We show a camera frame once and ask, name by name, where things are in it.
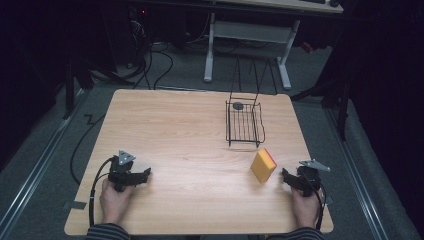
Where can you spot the white-legged desk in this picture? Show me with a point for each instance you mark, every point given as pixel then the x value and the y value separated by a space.
pixel 250 31

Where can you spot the metal floor rail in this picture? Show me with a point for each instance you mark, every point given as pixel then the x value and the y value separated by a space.
pixel 36 173
pixel 358 180

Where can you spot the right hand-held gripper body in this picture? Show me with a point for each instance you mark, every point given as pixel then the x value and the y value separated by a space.
pixel 310 176

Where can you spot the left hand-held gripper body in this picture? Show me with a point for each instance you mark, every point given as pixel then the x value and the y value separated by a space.
pixel 121 170

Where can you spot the black metal stand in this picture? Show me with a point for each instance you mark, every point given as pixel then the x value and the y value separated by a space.
pixel 71 86
pixel 336 100

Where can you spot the grey tape piece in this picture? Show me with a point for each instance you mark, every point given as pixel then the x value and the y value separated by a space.
pixel 329 200
pixel 79 205

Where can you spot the round black disc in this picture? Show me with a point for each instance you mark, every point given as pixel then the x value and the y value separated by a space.
pixel 238 106

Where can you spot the yellow sponge with red side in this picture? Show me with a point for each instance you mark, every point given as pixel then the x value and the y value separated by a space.
pixel 262 166

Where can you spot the person's right hand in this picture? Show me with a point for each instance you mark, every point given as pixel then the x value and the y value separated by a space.
pixel 306 208

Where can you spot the dark computer tower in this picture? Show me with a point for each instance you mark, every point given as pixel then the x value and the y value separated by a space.
pixel 139 33

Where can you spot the person's left hand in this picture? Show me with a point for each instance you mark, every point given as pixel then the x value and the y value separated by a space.
pixel 114 201

